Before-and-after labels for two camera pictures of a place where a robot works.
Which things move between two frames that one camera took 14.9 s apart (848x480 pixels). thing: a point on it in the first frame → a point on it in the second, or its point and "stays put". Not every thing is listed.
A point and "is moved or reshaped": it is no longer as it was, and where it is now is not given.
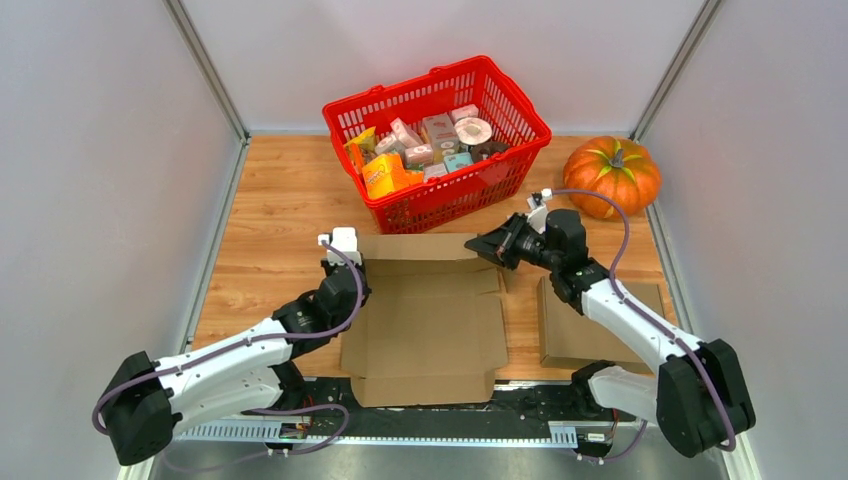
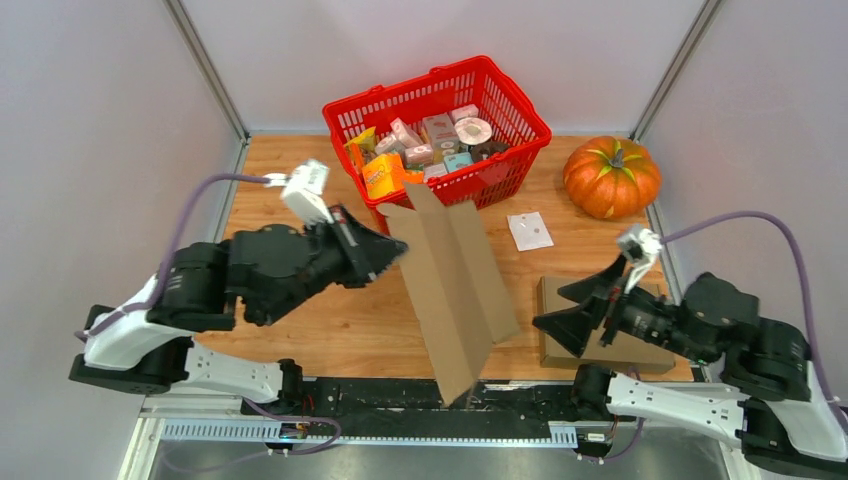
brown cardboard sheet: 434,327 is moved or reshaped
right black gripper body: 530,247 → 646,318
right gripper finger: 500,243 → 590,289
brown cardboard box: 568,339 stays put
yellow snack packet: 359,148 stays put
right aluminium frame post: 706,16 stays put
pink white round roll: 472,131 stays put
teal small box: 455,161 stays put
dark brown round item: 486,148 stays put
